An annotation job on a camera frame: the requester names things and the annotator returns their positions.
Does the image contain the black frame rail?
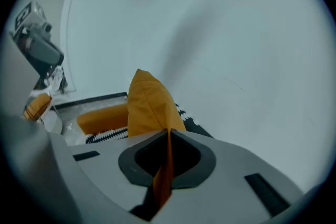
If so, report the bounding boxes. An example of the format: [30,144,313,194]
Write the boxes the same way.
[53,91,129,110]

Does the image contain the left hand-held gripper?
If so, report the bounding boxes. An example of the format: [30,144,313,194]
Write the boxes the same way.
[12,2,66,95]

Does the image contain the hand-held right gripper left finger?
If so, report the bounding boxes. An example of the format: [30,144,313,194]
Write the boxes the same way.
[68,129,169,212]

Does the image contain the plain yellow cushion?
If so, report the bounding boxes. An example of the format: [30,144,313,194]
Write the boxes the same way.
[76,103,129,136]
[127,68,187,215]

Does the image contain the white round side table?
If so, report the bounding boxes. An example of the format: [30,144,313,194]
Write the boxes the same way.
[41,110,64,135]

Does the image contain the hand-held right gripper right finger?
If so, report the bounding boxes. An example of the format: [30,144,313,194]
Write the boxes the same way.
[170,128,306,219]

